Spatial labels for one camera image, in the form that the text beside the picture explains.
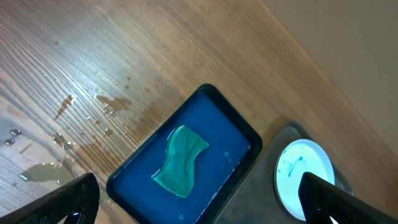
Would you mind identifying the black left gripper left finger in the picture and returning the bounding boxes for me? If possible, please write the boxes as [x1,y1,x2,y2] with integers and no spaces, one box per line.
[1,173,100,224]

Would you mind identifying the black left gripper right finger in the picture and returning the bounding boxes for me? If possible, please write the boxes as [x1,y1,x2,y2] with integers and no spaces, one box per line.
[298,172,397,224]

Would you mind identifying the white plate blue smears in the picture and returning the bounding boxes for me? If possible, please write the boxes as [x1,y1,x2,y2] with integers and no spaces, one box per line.
[274,139,335,221]

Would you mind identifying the green sponge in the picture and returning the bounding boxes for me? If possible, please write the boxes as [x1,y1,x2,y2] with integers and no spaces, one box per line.
[151,126,209,198]

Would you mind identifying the dark metal serving tray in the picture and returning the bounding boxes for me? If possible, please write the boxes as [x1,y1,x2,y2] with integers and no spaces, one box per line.
[213,121,354,224]

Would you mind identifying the black tray of blue water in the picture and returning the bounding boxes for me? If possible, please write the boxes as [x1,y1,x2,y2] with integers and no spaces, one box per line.
[106,84,262,223]

